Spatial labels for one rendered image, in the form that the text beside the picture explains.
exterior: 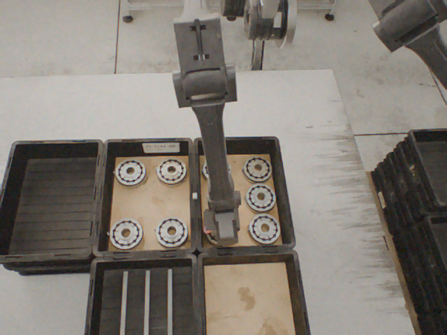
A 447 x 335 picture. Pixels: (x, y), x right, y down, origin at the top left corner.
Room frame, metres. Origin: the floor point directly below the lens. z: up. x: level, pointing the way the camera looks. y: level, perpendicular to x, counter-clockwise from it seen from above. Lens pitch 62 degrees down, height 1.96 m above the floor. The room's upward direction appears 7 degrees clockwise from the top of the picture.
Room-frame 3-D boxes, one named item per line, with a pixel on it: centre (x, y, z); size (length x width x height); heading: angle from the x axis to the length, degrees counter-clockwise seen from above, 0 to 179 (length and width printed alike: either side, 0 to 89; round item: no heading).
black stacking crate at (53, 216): (0.39, 0.50, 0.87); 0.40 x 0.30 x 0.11; 10
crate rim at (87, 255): (0.39, 0.50, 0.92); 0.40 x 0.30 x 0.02; 10
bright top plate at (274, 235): (0.39, -0.18, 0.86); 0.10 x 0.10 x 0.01
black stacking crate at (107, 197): (0.44, 0.21, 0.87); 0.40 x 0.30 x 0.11; 10
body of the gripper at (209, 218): (0.37, -0.04, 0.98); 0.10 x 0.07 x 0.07; 100
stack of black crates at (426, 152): (0.91, -1.09, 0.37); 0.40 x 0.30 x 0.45; 11
